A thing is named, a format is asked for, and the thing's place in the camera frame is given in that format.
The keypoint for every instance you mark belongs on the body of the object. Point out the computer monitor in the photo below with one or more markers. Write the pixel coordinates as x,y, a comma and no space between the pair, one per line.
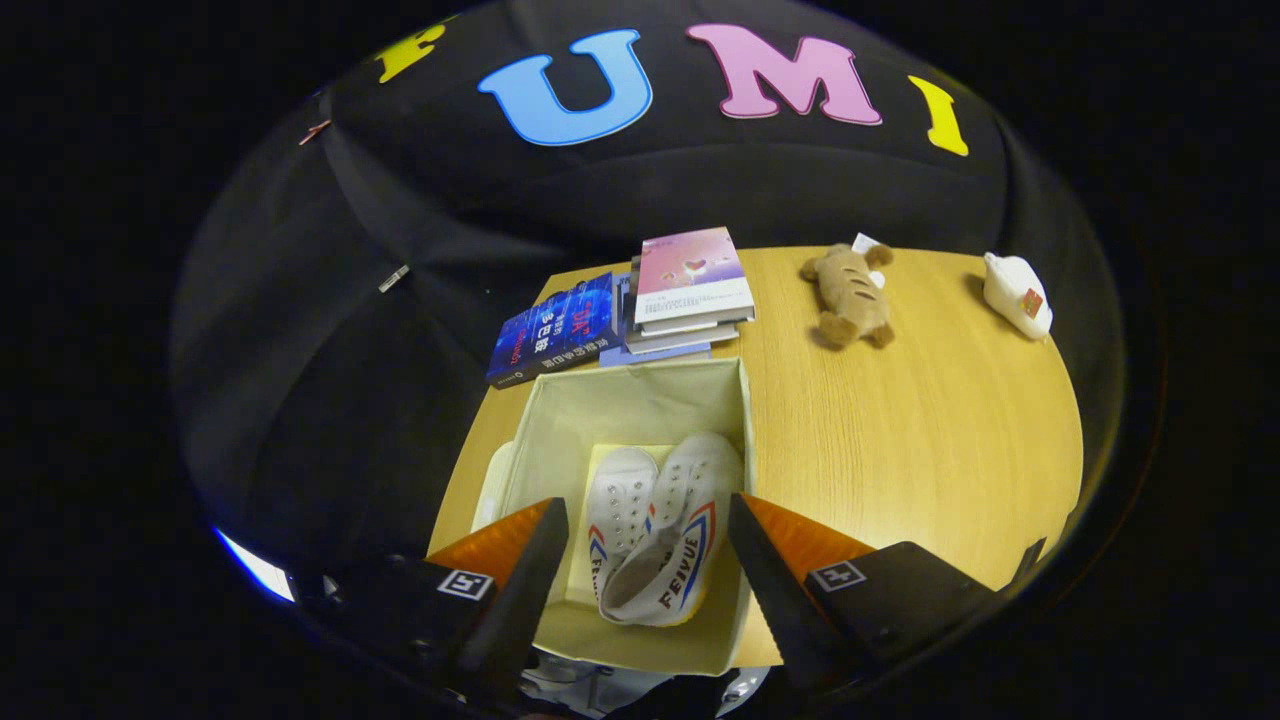
255,565

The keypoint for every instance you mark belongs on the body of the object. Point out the white soft toy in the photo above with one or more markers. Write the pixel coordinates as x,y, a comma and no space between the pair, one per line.
1015,295

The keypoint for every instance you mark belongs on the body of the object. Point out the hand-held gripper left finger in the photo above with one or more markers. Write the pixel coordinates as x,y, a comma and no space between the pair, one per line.
530,600

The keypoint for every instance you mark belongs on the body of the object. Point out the silver cloth clip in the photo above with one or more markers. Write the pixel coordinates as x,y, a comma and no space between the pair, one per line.
393,278

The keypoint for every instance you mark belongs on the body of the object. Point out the cream fabric storage box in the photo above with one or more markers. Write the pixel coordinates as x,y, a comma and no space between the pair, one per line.
620,400

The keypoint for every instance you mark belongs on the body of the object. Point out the black backdrop cloth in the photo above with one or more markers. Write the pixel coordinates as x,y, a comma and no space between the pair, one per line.
300,400

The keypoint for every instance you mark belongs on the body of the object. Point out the copper cloth clip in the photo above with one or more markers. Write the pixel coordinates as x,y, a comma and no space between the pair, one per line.
315,130

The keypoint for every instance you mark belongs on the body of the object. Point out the grey book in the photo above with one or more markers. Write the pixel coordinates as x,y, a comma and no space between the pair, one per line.
680,336

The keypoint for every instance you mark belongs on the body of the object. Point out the brown plush toy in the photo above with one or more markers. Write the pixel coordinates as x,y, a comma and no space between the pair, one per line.
850,295

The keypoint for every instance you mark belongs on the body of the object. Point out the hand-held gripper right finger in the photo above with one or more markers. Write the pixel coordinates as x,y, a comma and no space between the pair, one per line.
775,600

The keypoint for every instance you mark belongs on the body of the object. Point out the blue cover book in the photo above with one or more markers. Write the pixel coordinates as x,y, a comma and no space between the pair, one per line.
550,330

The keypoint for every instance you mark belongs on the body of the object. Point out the pink cover book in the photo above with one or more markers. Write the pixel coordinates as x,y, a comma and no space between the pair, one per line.
690,270

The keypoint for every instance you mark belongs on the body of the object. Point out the white canvas shoe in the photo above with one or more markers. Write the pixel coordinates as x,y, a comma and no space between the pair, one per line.
690,500
620,490

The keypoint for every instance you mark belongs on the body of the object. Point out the pale blue book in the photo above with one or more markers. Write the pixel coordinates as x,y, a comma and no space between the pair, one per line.
650,357

